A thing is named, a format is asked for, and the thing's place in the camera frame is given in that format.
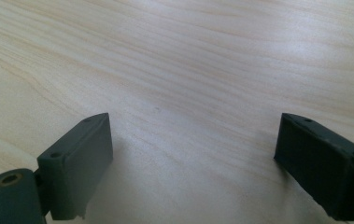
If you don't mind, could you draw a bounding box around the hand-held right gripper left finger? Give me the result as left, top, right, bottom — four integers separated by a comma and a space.
36, 112, 114, 221

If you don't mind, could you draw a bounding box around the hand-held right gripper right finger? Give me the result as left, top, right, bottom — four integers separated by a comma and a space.
273, 112, 354, 222

